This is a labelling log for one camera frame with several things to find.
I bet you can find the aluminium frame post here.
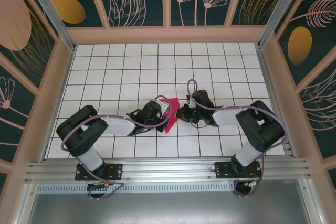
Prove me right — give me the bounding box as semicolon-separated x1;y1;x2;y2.
257;0;307;49
20;0;77;53

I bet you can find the aluminium mounting rail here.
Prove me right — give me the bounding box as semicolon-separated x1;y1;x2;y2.
25;157;312;183

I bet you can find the magenta cloth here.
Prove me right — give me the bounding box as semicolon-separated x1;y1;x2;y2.
164;98;181;134

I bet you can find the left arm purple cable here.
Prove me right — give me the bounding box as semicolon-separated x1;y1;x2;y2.
60;95;173;201

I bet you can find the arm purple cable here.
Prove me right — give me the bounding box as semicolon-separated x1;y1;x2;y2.
186;79;287;199
60;95;173;201

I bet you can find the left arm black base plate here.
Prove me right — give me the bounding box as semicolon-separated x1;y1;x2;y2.
75;163;124;182

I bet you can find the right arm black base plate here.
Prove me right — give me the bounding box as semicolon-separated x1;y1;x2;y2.
214;161;263;180

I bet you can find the small cable connector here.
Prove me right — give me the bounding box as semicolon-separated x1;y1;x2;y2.
88;181;116;189
243;180;263;188

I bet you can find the aluminium side rail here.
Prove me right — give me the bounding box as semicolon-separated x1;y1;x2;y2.
255;44;299;159

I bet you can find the grey metal sheet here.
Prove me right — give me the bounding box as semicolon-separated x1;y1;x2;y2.
26;179;323;224

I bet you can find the slotted cable duct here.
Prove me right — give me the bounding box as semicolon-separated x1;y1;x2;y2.
36;183;238;194

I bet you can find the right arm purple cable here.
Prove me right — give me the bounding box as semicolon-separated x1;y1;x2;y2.
186;79;287;199

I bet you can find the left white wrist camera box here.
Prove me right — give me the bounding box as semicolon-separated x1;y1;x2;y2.
156;99;170;113

